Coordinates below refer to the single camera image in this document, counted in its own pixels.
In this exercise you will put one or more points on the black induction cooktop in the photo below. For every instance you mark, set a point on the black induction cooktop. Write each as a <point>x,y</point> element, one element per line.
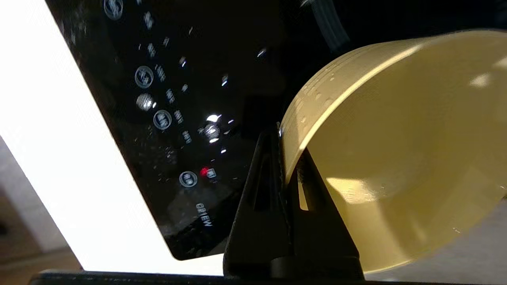
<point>158,158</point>

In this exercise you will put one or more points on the yellow plastic bowl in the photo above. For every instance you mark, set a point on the yellow plastic bowl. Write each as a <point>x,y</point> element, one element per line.
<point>396,158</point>

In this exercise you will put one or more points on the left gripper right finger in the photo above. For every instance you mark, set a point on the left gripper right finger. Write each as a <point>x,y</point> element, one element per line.
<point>324,237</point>

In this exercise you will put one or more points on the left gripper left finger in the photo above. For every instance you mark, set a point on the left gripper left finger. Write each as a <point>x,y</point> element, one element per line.
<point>253,237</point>

